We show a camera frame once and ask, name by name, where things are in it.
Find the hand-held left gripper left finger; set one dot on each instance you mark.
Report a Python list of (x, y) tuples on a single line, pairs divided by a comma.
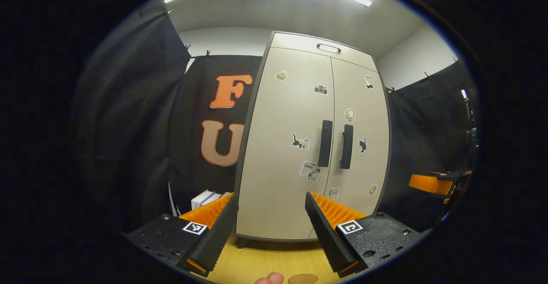
[(218, 237)]

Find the round brown coaster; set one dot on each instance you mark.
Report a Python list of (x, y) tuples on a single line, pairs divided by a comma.
[(302, 279)]

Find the blue grey box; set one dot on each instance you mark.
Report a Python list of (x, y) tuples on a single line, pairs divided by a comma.
[(215, 197)]

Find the white cabinet drawer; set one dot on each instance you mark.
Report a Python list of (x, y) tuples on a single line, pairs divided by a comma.
[(295, 44)]

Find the white cabinet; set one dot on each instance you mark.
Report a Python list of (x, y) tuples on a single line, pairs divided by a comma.
[(265, 237)]

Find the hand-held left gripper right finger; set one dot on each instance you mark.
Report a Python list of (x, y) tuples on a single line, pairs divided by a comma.
[(325, 237)]

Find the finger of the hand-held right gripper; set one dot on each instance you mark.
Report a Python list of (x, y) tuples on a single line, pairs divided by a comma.
[(428, 183)]

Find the black backdrop cloth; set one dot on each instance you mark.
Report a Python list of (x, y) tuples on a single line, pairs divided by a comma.
[(128, 125)]

